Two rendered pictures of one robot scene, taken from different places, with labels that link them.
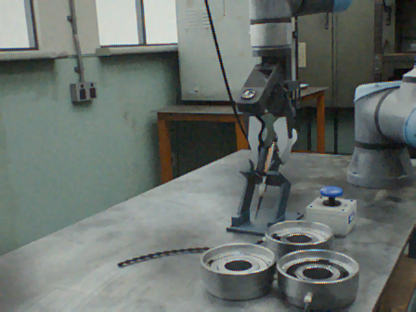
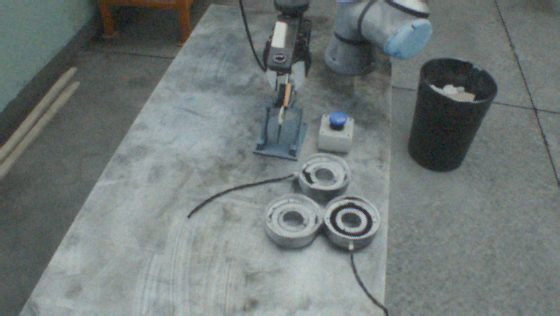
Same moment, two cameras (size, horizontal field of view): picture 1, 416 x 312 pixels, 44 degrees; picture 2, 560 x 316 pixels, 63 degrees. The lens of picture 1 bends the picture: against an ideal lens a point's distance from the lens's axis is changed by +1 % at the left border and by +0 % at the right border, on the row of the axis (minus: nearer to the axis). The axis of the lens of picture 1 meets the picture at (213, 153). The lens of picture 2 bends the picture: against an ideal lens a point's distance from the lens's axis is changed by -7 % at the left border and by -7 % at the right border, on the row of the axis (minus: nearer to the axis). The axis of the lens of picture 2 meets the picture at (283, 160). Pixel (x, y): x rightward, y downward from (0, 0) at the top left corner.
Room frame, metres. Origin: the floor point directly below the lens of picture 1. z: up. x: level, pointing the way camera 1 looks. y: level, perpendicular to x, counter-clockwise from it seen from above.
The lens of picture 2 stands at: (0.14, 0.21, 1.53)
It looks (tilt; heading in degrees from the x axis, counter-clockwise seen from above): 44 degrees down; 339
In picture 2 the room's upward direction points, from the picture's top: 3 degrees clockwise
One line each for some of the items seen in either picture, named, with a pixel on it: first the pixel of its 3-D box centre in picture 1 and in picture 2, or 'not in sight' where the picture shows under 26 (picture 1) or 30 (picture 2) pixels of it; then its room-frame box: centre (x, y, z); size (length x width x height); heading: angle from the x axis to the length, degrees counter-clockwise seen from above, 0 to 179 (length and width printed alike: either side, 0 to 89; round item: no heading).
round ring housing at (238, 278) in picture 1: (239, 271); (293, 221); (0.67, -0.03, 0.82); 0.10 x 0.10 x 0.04
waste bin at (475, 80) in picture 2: not in sight; (446, 117); (1.47, -1.09, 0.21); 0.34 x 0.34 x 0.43
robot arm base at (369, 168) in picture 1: (380, 160); (353, 45); (1.18, -0.39, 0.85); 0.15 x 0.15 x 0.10
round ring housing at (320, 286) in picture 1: (317, 279); (350, 223); (0.64, -0.13, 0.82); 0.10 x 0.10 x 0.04
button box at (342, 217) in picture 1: (332, 214); (336, 131); (0.88, -0.21, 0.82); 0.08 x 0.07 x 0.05; 150
